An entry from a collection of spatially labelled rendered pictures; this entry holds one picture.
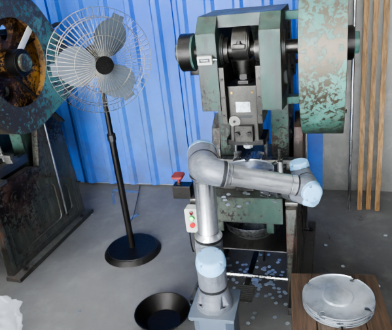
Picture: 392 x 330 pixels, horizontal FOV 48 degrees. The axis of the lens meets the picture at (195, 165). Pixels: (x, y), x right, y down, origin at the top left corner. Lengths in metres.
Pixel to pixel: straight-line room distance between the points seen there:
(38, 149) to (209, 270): 1.85
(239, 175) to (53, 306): 1.63
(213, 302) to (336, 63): 1.03
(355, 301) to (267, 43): 1.16
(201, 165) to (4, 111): 1.43
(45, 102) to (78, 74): 0.51
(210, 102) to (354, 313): 1.13
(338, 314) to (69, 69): 1.78
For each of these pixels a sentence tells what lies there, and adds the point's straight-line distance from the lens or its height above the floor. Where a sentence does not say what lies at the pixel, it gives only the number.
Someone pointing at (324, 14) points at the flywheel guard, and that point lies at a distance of 1.80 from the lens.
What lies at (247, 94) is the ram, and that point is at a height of 1.13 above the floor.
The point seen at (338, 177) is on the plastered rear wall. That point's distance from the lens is 3.66.
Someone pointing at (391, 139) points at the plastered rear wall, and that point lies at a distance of 3.56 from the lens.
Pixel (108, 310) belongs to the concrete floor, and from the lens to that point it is 2.68.
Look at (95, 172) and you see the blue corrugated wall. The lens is 4.18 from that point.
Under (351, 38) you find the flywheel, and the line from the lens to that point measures 2.11.
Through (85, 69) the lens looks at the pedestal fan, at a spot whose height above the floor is 1.28.
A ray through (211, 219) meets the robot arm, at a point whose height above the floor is 0.78.
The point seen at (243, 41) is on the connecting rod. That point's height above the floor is 1.38.
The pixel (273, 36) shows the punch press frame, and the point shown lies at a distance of 2.06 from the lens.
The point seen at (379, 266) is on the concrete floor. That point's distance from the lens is 2.88.
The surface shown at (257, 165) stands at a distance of 2.19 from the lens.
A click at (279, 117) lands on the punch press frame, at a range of 2.46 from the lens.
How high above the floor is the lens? 1.67
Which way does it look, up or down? 23 degrees down
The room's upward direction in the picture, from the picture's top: 6 degrees counter-clockwise
